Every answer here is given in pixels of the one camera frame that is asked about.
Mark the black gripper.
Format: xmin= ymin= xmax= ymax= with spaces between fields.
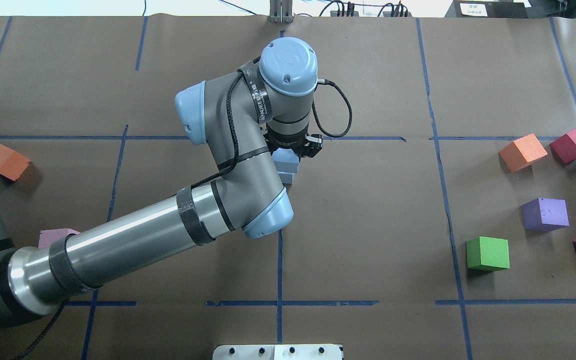
xmin=265 ymin=132 xmax=323 ymax=158

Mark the blue foam block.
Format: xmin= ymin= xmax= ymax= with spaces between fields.
xmin=278 ymin=171 xmax=295 ymax=185
xmin=271 ymin=148 xmax=301 ymax=174

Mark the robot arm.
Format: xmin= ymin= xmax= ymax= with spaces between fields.
xmin=0 ymin=37 xmax=321 ymax=328

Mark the black box with label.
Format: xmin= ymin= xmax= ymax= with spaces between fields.
xmin=444 ymin=0 xmax=528 ymax=19

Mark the green foam block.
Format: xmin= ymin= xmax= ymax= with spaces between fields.
xmin=465 ymin=236 xmax=511 ymax=272

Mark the orange foam block right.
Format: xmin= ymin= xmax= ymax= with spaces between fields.
xmin=498 ymin=133 xmax=547 ymax=173

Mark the orange foam block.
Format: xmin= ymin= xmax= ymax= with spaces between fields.
xmin=0 ymin=143 xmax=31 ymax=182
xmin=498 ymin=133 xmax=547 ymax=173

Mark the purple foam block right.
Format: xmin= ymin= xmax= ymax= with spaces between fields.
xmin=520 ymin=197 xmax=570 ymax=232

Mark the dark red block upper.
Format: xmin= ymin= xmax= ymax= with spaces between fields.
xmin=550 ymin=128 xmax=576 ymax=164

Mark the pink foam block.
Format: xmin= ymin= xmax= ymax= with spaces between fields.
xmin=38 ymin=228 xmax=80 ymax=249

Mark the orange foam block left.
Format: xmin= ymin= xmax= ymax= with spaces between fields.
xmin=0 ymin=143 xmax=31 ymax=182

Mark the aluminium frame post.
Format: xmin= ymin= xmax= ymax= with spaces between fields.
xmin=268 ymin=0 xmax=294 ymax=24

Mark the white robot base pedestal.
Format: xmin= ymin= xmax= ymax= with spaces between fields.
xmin=212 ymin=343 xmax=345 ymax=360

